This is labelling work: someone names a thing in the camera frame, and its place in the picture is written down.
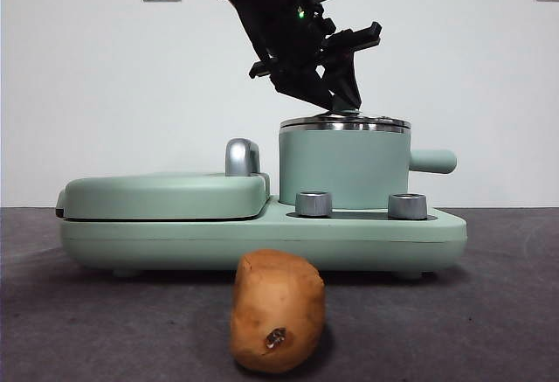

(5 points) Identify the glass lid with green knob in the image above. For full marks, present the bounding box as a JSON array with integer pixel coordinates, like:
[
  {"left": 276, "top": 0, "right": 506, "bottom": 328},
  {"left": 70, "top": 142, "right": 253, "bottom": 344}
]
[{"left": 279, "top": 108, "right": 412, "bottom": 132}]

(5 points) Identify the brown potato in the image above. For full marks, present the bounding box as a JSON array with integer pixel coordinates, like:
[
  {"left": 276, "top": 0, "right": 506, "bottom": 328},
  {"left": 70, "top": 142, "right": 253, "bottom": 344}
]
[{"left": 230, "top": 248, "right": 327, "bottom": 374}]

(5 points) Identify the silver control knob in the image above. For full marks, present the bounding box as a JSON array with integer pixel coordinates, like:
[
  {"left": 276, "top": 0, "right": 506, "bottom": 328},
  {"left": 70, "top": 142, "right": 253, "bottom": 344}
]
[
  {"left": 294, "top": 191, "right": 333, "bottom": 218},
  {"left": 387, "top": 192, "right": 428, "bottom": 220}
]

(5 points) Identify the green breakfast machine base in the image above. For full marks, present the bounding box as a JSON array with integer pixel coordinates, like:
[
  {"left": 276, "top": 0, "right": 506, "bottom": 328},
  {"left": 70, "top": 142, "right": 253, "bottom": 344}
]
[{"left": 59, "top": 195, "right": 468, "bottom": 280}]

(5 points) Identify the green griddle cover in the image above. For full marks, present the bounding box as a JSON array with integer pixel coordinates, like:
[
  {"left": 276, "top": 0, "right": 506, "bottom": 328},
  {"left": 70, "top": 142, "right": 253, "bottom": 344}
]
[{"left": 53, "top": 171, "right": 271, "bottom": 222}]

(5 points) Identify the green pot with side handle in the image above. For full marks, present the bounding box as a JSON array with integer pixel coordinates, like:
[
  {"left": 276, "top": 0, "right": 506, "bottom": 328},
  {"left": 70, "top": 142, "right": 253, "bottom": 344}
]
[{"left": 278, "top": 126, "right": 459, "bottom": 210}]

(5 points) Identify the chrome griddle cover handle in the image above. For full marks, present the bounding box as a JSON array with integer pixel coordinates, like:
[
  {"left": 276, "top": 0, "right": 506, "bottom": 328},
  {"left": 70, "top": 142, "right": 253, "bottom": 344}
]
[{"left": 224, "top": 138, "right": 263, "bottom": 177}]

